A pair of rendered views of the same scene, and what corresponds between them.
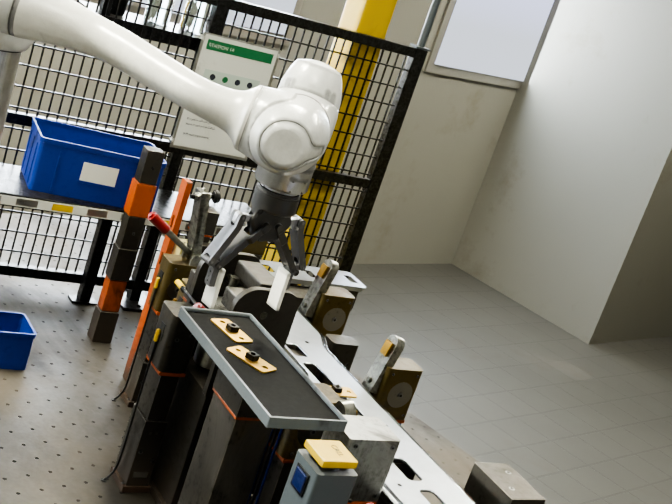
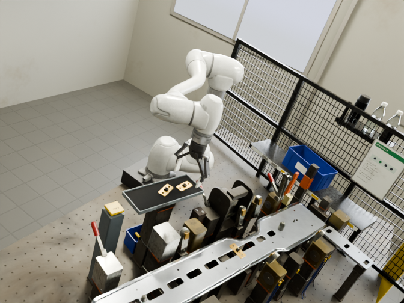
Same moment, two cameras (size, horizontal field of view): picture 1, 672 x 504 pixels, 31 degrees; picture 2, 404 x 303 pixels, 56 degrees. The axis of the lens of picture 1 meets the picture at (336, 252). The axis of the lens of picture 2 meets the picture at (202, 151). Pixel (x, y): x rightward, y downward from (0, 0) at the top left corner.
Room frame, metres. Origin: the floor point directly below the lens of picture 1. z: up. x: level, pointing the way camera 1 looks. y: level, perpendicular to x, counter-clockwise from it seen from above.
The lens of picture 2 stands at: (1.50, -1.27, 2.22)
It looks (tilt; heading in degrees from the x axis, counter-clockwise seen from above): 30 degrees down; 73
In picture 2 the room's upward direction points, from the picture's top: 19 degrees clockwise
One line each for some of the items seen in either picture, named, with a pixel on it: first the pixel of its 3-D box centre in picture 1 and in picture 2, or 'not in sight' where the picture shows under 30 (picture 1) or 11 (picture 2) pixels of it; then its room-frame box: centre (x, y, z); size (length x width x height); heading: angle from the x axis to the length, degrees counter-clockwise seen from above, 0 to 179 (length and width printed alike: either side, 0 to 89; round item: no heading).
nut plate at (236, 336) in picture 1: (232, 328); (184, 185); (1.90, 0.12, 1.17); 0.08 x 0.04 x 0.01; 44
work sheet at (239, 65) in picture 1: (224, 97); (379, 169); (3.08, 0.40, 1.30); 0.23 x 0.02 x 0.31; 124
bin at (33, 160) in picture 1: (92, 165); (308, 167); (2.79, 0.62, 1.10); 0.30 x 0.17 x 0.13; 117
